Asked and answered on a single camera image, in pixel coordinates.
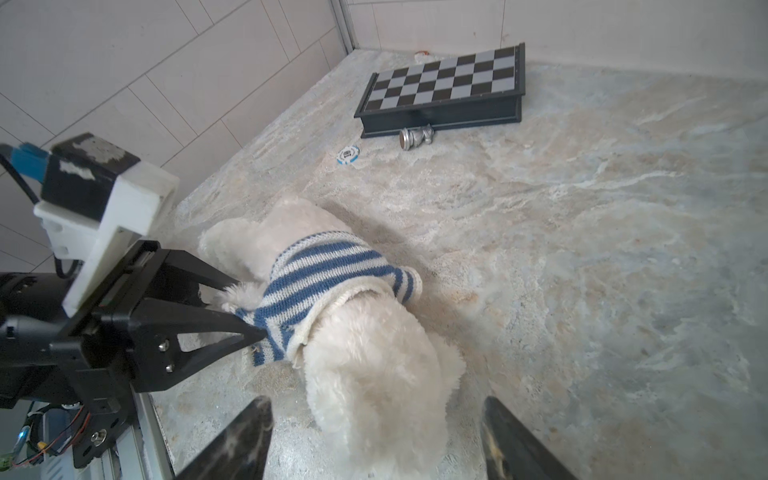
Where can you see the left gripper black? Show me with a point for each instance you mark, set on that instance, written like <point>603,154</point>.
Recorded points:
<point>145,329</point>

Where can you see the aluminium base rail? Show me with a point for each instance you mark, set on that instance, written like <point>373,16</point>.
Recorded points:
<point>139,453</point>

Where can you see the small poker chip on table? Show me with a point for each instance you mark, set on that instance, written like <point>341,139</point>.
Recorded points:
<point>348,155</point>

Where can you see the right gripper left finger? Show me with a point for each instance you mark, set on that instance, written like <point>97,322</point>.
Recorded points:
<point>240,451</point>

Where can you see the silver chess piece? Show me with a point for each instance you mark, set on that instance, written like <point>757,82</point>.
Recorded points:
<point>410,138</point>

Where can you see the black white chessboard box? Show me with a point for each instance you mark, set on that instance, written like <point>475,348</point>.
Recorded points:
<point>473,90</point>

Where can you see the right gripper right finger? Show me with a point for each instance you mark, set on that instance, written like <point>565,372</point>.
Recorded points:
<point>512,451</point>

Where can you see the white teddy bear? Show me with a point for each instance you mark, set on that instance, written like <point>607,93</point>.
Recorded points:
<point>377,382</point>

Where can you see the blue white striped sweater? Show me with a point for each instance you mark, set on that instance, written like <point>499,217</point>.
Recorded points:
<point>315,274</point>

